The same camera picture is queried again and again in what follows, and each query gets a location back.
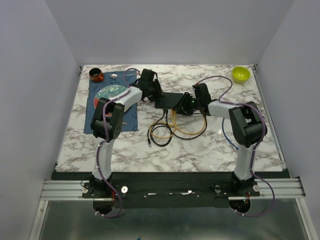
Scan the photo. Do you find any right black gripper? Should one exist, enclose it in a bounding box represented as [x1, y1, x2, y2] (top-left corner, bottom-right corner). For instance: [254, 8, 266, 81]
[171, 92, 201, 117]

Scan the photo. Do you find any black network switch box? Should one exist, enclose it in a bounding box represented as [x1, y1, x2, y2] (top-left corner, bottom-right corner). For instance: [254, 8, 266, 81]
[154, 92, 184, 109]

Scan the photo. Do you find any blue ethernet cable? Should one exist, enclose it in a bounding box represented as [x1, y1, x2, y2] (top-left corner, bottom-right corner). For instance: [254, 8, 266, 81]
[221, 117, 240, 152]

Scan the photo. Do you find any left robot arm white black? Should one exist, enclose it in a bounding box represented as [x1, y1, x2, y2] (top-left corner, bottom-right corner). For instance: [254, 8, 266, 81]
[90, 69, 164, 198]

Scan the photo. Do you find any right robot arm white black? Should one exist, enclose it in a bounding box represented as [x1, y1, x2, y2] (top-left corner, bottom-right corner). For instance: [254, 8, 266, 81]
[173, 83, 268, 196]

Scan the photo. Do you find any blue cloth placemat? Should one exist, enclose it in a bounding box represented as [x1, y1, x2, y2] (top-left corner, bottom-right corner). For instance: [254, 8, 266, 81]
[83, 70, 138, 135]

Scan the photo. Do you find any metal spoon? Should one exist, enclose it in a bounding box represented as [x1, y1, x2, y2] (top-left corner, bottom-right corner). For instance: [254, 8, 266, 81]
[108, 73, 137, 79]

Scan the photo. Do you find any teal red patterned plate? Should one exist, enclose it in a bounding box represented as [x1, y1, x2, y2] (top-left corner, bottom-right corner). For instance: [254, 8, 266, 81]
[93, 84, 127, 109]

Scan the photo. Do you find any red black cup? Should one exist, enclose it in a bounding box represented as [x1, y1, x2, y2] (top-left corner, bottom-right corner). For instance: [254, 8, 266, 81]
[89, 67, 104, 83]

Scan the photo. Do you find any green bowl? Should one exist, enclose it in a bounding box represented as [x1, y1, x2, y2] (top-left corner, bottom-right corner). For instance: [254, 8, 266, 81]
[232, 66, 251, 84]

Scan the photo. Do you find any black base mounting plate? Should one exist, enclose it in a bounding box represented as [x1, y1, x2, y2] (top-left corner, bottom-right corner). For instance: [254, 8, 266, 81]
[52, 171, 290, 214]

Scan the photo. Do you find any yellow ethernet cable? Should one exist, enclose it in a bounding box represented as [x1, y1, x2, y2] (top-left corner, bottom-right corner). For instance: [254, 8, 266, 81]
[149, 109, 179, 140]
[170, 109, 207, 136]

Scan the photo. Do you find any black ethernet cable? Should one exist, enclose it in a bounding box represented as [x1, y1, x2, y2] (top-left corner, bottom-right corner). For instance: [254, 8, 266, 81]
[148, 107, 173, 148]
[163, 107, 208, 140]

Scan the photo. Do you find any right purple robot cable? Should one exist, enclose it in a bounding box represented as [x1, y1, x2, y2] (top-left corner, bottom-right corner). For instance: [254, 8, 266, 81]
[196, 75, 277, 218]

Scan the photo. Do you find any aluminium rail frame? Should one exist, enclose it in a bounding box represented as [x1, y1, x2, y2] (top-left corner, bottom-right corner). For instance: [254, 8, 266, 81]
[29, 178, 318, 240]

